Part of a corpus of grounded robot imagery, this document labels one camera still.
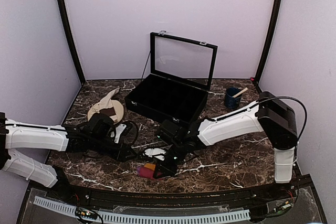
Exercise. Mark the dark blue mug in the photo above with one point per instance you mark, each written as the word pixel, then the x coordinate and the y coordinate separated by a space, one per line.
pixel 230 101

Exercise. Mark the black right corner post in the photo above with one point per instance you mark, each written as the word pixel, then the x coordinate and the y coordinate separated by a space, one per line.
pixel 268 41

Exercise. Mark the wooden stick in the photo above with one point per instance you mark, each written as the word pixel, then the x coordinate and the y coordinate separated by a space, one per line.
pixel 240 92

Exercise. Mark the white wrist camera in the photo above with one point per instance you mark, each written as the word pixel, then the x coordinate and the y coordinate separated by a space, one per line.
pixel 157 153
pixel 118 131

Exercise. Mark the black left corner post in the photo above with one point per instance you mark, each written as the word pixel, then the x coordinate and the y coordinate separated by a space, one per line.
pixel 70 40

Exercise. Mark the white slotted cable duct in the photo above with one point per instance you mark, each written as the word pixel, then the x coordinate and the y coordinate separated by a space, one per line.
pixel 124 214

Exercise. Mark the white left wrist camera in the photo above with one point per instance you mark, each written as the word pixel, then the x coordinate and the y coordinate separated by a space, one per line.
pixel 118 131

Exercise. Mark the black corner post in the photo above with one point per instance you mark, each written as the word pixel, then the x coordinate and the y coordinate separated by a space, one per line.
pixel 268 41
pixel 70 40

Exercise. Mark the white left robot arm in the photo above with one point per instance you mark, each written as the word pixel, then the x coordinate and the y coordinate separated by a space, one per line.
pixel 16 135

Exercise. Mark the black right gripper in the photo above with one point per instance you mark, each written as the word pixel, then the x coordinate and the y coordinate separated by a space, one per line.
pixel 166 171

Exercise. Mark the maroon purple striped sock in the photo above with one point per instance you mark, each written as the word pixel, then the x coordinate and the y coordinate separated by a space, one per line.
pixel 146 171

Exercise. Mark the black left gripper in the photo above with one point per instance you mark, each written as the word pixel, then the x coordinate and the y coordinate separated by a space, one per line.
pixel 124 149

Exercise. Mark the black display case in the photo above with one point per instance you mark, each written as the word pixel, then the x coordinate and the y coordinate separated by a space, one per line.
pixel 181 72

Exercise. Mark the black front frame rail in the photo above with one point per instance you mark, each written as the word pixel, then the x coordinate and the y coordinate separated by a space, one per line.
pixel 246 197

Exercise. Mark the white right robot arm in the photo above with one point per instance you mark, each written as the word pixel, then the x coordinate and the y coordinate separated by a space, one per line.
pixel 268 114

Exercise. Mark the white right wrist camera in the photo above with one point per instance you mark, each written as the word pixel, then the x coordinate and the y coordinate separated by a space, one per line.
pixel 157 153

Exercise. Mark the beige cloth hat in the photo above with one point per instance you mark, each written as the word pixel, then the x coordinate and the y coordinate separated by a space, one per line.
pixel 108 106

